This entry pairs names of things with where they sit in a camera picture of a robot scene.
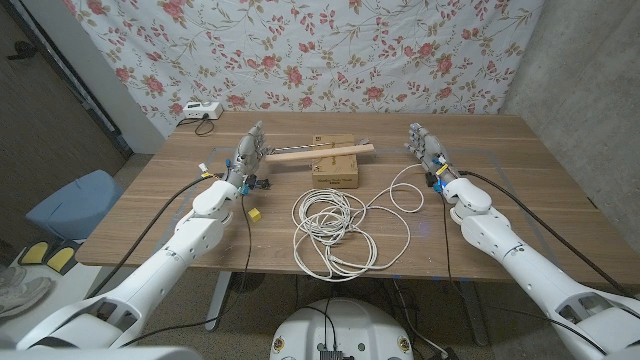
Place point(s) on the brown cardboard package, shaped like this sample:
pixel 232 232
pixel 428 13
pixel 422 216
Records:
pixel 335 172

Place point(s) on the yellow block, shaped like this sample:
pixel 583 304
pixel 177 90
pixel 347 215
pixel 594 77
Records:
pixel 255 215

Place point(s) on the small black clip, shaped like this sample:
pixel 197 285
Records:
pixel 261 184

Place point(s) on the grey table leg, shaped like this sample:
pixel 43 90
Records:
pixel 474 310
pixel 219 300

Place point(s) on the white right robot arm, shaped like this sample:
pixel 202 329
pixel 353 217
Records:
pixel 525 260

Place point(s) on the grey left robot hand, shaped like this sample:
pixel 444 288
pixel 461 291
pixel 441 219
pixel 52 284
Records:
pixel 247 152

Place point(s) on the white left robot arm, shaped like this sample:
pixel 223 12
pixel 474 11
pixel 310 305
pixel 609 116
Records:
pixel 150 280

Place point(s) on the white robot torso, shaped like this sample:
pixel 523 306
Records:
pixel 345 330

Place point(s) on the black round floor object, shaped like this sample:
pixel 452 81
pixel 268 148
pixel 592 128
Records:
pixel 250 282

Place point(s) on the floral backdrop cloth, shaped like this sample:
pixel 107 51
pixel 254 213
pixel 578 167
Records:
pixel 350 50

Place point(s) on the blue stool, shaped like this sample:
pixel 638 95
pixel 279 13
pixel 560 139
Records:
pixel 75 205

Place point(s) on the yellow black slipper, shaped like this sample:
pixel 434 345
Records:
pixel 61 260
pixel 34 253

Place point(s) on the white power strip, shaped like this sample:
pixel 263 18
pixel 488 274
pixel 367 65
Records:
pixel 202 110

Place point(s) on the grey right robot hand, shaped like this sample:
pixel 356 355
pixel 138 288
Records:
pixel 430 147

